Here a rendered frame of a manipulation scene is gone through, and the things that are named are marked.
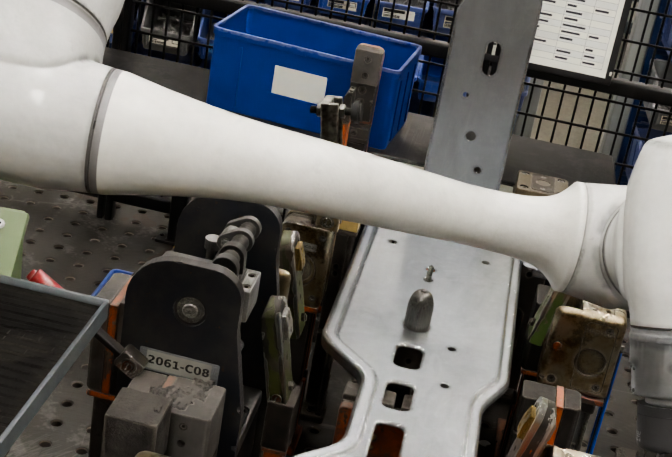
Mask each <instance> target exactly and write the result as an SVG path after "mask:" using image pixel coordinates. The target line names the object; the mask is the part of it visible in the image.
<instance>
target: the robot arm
mask: <svg viewBox="0 0 672 457"><path fill-rule="evenodd" d="M124 1H125V0H0V180H3V181H8V182H12V183H16V184H21V185H25V186H30V187H35V188H39V189H51V190H66V191H76V192H86V193H94V194H101V195H159V196H182V197H200V198H214V199H225V200H234V201H242V202H249V203H256V204H262V205H268V206H274V207H280V208H285V209H290V210H295V211H300V212H305V213H310V214H315V215H320V216H325V217H329V218H334V219H339V220H344V221H349V222H354V223H359V224H364V225H369V226H374V227H379V228H384V229H389V230H394V231H399V232H404V233H409V234H414V235H419V236H424V237H429V238H434V239H439V240H444V241H448V242H453V243H458V244H462V245H466V246H471V247H475V248H479V249H483V250H487V251H491V252H495V253H498V254H502V255H505V256H509V257H512V258H515V259H518V260H521V261H524V262H526V263H529V264H531V265H533V266H534V267H536V268H537V269H539V270H540V271H541V272H542V273H543V274H544V275H545V277H546V278H547V280H548V281H549V283H550V285H551V287H552V289H553V290H554V291H558V292H561V293H564V294H567V295H570V296H573V297H576V298H579V299H582V300H585V301H587V302H590V303H593V304H596V305H598V306H601V307H604V308H607V309H617V308H619V309H623V310H627V311H629V312H630V326H631V327H630V332H629V340H630V357H629V362H631V364H630V367H631V385H629V388H630V389H631V391H632V393H633V394H635V395H638V396H642V397H645V400H640V401H638V402H637V429H636V442H637V444H638V446H639V447H640V448H642V449H644V450H647V451H650V452H654V453H657V455H656V457H672V135H668V136H662V137H658V138H654V139H651V140H648V141H647V142H646V143H645V144H644V146H643V148H642V150H641V152H640V154H639V156H638V158H637V160H636V163H635V165H634V168H633V170H632V173H631V176H630V179H629V181H628V185H610V184H595V183H583V182H575V183H573V184H572V185H571V186H570V187H569V188H567V189H566V190H564V191H562V192H561V193H558V194H556V195H552V196H527V195H519V194H513V193H507V192H501V191H496V190H492V189H487V188H483V187H479V186H475V185H471V184H467V183H463V182H460V181H457V180H454V179H450V178H447V177H444V176H441V175H438V174H434V173H431V172H428V171H425V170H421V169H418V168H415V167H412V166H408V165H405V164H402V163H399V162H395V161H392V160H389V159H386V158H382V157H379V156H376V155H373V154H369V153H366V152H363V151H360V150H356V149H353V148H350V147H347V146H343V145H340V144H336V143H333V142H329V141H326V140H322V139H319V138H315V137H312V136H308V135H304V134H301V133H297V132H294V131H290V130H287V129H283V128H280V127H276V126H273V125H269V124H266V123H263V122H259V121H256V120H253V119H250V118H246V117H243V116H240V115H237V114H234V113H231V112H228V111H226V110H223V109H220V108H217V107H214V106H211V105H209V104H206V103H204V102H201V101H198V100H196V99H193V98H190V97H188V96H185V95H183V94H180V93H177V92H175V91H172V90H170V89H167V88H165V87H162V86H160V85H158V84H155V83H153V82H151V81H148V80H146V79H144V78H141V77H139V76H137V75H134V74H132V73H130V72H126V71H123V70H119V69H116V68H113V67H110V66H106V65H103V64H102V62H103V56H104V51H105V47H106V44H107V41H108V39H109V36H110V33H111V31H112V29H113V27H114V25H115V24H116V22H117V20H118V18H119V15H120V13H121V10H122V7H123V4H124Z"/></svg>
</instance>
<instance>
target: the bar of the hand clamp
mask: <svg viewBox="0 0 672 457"><path fill-rule="evenodd" d="M310 113H314V114H316V116H317V117H321V139H322V140H326V141H329V142H333V143H336V144H340V145H342V131H343V119H345V117H346V116H351V121H353V123H354V124H359V123H360V122H361V121H362V118H363V103H361V101H355V102H354V103H352V106H351V108H346V105H345V104H343V97H342V96H334V95H326V96H325V98H324V99H323V101H322V103H317V106H314V105H311V106H310Z"/></svg>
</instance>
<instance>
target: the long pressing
mask: <svg viewBox="0 0 672 457"><path fill-rule="evenodd" d="M389 241H394V242H396V243H390V242H389ZM482 262H488V263H489V264H484V263H482ZM430 265H433V266H434V270H435V272H433V274H432V279H431V280H432V282H427V281H425V280H424V279H425V278H426V273H427V270H426V269H428V267H429V266H430ZM521 269H522V261H521V260H518V259H515V258H512V257H509V256H505V255H502V254H498V253H495V252H491V251H487V250H483V249H479V248H475V247H471V246H466V245H462V244H458V243H453V242H448V241H444V240H439V239H434V238H429V237H424V236H419V235H414V234H409V233H404V232H399V231H394V230H389V229H384V228H379V227H374V226H369V225H364V228H363V230H362V233H361V235H360V238H359V240H358V243H357V245H356V248H355V250H354V253H353V255H352V258H351V260H350V263H349V265H348V268H347V271H346V273H345V276H344V278H343V281H342V283H341V286H340V288H339V291H338V293H337V296H336V298H335V301H334V303H333V306H332V308H331V311H330V313H329V316H328V318H327V321H326V323H325V326H324V328H323V331H322V336H321V346H322V348H323V349H324V351H325V352H326V353H327V354H328V355H330V356H331V357H332V358H333V359H334V360H335V361H336V362H337V363H338V364H340V365H341V366H342V367H343V368H344V369H345V370H346V371H347V372H348V373H350V374H351V375H352V376H353V377H354V378H355V379H356V381H357V382H358V385H359V389H358V392H357V395H356V399H355V402H354V405H353V408H352V411H351V414H350V418H349V421H348V424H347V427H346V430H345V434H344V436H343V437H342V439H341V440H339V441H338V442H336V443H334V444H332V445H329V446H326V447H322V448H318V449H315V450H311V451H308V452H304V453H300V454H297V455H294V456H292V457H368V453H369V450H370V446H371V442H372V439H373V435H374V432H375V428H376V426H378V425H387V426H391V427H395V428H398V429H400V430H402V431H403V434H404V435H403V439H402V443H401V447H400V451H399V456H398V457H477V452H478V445H479V438H480V430H481V423H482V416H483V413H484V412H485V410H486V409H487V408H489V407H490V406H491V405H492V404H493V403H494V402H496V401H497V400H498V399H499V398H500V397H501V396H502V395H504V394H505V393H506V391H507V390H508V388H509V384H510V376H511V366H512V357H513V347H514V337H515V327H516V318H517V308H518V298H519V289H520V279H521ZM418 289H426V290H428V291H429V292H430V293H431V294H432V296H433V299H434V309H433V314H432V318H431V323H430V329H429V330H428V331H425V332H416V331H412V330H410V329H408V328H406V327H405V326H404V324H403V322H404V319H405V314H406V309H407V305H408V301H409V299H410V297H411V295H412V294H413V292H414V291H416V290H418ZM399 347H406V348H410V349H415V350H418V351H420V352H421V353H422V358H421V363H420V367H419V369H408V368H404V367H400V366H397V365H395V364H394V359H395V355H396V352H397V349H398V348H399ZM448 348H453V349H455V351H450V350H448ZM389 384H398V385H402V386H406V387H409V388H411V389H412V390H413V397H412V401H411V405H410V409H409V410H408V411H399V410H395V409H391V408H387V407H385V406H384V405H383V404H382V403H383V399H384V395H385V392H386V388H387V386H388V385H389ZM441 384H445V385H447V386H448V388H443V387H441V386H440V385H441Z"/></svg>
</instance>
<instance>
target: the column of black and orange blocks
mask: <svg viewBox="0 0 672 457"><path fill-rule="evenodd" d="M384 56H385V50H384V49H383V48H382V47H380V46H375V45H371V44H366V43H361V44H359V45H358V46H357V47H356V50H355V56H354V61H353V67H352V73H351V79H350V81H351V82H350V87H351V86H353V87H356V94H355V99H354V102H355V101H361V103H363V118H362V121H361V122H360V123H359V124H354V123H353V121H351V123H350V129H349V134H348V140H347V147H350V148H353V149H356V150H360V151H363V152H366V153H367V148H368V143H369V137H370V132H371V126H372V121H373V116H374V110H375V105H376V99H377V94H378V88H379V83H380V78H381V72H382V67H383V61H384ZM322 302H323V300H322ZM322 302H321V304H320V307H319V309H318V312H317V315H316V321H315V327H314V332H313V338H312V342H313V343H315V341H316V335H317V331H318V324H319V319H320V313H321V307H322Z"/></svg>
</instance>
